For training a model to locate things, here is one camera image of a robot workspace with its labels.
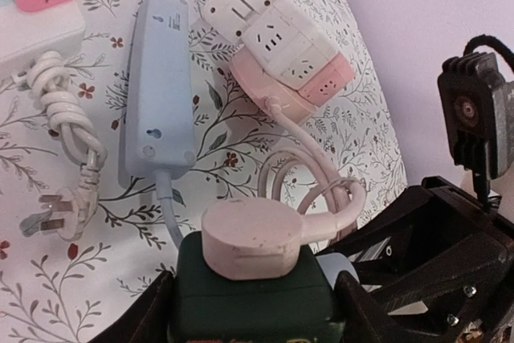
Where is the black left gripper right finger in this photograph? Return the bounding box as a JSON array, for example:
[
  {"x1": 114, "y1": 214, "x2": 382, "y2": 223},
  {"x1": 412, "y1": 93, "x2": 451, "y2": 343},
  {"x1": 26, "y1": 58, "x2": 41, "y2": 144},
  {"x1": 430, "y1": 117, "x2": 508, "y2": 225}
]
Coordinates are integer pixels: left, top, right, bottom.
[{"x1": 335, "y1": 272, "x2": 434, "y2": 342}]

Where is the white three-pin plug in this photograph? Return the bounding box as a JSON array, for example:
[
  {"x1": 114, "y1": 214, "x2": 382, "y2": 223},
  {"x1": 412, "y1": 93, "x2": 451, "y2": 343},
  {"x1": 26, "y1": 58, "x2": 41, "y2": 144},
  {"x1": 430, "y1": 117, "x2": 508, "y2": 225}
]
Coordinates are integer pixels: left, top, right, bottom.
[{"x1": 39, "y1": 151, "x2": 100, "y2": 241}]

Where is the white knotted cable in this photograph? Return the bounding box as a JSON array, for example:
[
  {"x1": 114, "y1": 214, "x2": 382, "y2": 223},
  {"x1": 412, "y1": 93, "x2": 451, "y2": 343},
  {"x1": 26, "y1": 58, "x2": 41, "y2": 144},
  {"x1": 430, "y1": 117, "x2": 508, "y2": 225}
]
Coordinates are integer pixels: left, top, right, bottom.
[{"x1": 15, "y1": 50, "x2": 108, "y2": 167}]

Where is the pink cable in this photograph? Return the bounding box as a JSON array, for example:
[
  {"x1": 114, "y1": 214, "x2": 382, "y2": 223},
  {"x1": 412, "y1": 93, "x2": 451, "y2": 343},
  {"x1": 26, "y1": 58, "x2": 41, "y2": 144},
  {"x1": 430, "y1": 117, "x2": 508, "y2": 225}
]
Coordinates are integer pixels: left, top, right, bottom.
[{"x1": 256, "y1": 96, "x2": 369, "y2": 246}]

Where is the light blue power strip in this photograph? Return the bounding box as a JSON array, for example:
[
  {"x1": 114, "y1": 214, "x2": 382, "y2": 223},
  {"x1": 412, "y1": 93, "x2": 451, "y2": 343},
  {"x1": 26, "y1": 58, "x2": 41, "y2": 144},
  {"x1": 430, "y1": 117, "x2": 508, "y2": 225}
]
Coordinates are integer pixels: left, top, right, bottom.
[{"x1": 120, "y1": 0, "x2": 196, "y2": 180}]

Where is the light blue round plug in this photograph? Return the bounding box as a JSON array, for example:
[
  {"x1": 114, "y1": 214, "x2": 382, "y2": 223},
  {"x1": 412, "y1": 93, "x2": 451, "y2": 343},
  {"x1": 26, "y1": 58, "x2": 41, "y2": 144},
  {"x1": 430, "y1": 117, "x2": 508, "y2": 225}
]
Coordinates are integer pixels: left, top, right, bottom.
[{"x1": 316, "y1": 253, "x2": 360, "y2": 288}]

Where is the pink round socket base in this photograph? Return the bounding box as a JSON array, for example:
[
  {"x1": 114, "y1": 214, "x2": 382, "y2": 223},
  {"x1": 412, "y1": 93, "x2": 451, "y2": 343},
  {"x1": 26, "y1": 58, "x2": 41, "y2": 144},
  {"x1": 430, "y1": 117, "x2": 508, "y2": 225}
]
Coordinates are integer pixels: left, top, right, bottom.
[{"x1": 229, "y1": 47, "x2": 317, "y2": 126}]

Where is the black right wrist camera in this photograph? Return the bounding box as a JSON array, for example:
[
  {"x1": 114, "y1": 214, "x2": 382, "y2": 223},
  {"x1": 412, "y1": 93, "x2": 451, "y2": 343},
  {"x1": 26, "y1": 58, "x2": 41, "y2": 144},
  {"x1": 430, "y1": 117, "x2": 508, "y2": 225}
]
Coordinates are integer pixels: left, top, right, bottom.
[{"x1": 437, "y1": 35, "x2": 513, "y2": 180}]

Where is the white cube socket tiger print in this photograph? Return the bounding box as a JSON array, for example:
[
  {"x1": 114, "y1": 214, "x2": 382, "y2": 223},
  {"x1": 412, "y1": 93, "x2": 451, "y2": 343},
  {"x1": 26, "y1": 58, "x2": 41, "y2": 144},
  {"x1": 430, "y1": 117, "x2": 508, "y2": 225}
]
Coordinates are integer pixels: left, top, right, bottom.
[{"x1": 203, "y1": 0, "x2": 339, "y2": 90}]

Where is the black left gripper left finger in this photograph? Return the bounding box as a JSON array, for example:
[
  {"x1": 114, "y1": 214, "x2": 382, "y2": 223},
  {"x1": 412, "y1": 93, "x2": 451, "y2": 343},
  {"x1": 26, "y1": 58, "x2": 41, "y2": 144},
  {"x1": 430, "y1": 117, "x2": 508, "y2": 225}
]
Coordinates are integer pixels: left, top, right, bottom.
[{"x1": 90, "y1": 271, "x2": 174, "y2": 343}]

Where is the white power strip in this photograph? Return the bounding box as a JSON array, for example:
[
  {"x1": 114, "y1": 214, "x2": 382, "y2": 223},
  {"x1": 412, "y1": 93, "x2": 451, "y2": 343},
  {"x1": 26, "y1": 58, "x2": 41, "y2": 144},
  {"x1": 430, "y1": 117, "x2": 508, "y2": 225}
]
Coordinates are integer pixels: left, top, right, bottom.
[{"x1": 1, "y1": 0, "x2": 86, "y2": 78}]

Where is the dark green cube socket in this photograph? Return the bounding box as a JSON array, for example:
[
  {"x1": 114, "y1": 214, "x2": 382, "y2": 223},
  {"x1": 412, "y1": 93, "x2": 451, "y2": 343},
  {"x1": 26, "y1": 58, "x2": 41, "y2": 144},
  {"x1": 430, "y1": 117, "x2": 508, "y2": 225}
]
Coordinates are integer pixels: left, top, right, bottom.
[{"x1": 167, "y1": 231, "x2": 345, "y2": 342}]

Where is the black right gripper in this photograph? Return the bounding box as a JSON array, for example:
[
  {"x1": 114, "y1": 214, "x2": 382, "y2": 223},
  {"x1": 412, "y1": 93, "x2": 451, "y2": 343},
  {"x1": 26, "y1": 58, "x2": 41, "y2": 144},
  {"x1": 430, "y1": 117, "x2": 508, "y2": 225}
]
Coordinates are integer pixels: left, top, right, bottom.
[{"x1": 325, "y1": 177, "x2": 513, "y2": 342}]

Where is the pink cube socket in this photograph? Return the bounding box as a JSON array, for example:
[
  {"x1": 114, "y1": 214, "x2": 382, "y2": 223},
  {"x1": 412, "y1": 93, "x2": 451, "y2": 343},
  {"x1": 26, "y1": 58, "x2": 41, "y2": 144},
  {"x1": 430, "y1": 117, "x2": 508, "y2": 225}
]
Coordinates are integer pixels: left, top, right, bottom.
[{"x1": 299, "y1": 53, "x2": 355, "y2": 107}]

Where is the floral tablecloth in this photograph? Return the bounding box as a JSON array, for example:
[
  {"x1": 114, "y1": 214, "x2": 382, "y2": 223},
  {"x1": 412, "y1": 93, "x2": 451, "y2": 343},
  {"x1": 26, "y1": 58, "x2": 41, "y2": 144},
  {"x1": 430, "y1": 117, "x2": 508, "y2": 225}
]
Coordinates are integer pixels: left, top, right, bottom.
[{"x1": 1, "y1": 0, "x2": 407, "y2": 342}]

